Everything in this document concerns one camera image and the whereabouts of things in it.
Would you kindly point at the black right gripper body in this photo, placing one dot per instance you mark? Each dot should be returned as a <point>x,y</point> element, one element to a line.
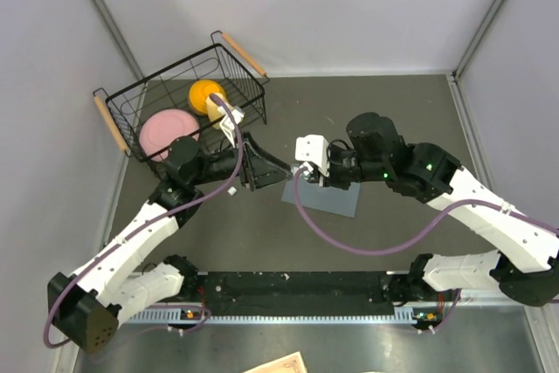
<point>345,167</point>

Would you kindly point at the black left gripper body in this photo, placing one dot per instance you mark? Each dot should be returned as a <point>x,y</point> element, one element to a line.
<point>221,165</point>

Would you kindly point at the grey blue envelope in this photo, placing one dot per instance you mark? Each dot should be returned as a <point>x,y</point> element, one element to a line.
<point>331,200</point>

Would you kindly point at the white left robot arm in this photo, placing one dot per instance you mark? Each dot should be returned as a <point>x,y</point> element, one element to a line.
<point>89,305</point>

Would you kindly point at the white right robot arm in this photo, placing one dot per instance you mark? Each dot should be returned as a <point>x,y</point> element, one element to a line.
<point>524,261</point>

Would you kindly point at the pale yellow mug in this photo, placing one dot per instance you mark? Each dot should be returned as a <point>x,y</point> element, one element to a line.
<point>215,113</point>

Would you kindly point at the pink plate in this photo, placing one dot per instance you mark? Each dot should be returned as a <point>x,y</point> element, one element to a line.
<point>162,128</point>

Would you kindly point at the orange bowl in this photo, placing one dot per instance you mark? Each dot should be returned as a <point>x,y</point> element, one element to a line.
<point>200,91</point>

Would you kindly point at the brown patterned paper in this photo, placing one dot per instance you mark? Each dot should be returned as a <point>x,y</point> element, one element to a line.
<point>293,363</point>

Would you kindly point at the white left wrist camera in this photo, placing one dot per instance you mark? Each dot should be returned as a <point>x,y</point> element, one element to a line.
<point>229,122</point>

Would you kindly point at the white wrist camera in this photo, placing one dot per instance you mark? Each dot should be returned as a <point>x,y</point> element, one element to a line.
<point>311,155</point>
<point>229,122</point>

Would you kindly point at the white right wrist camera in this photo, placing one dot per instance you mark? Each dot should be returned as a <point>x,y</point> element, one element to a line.
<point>311,155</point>

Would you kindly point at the black wire dish basket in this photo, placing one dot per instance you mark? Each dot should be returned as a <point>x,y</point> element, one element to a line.
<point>223,61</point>

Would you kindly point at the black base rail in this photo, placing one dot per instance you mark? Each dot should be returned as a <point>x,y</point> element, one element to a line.
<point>304,293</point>

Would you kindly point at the grey slotted cable duct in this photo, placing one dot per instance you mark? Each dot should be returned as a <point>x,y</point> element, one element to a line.
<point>192,315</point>

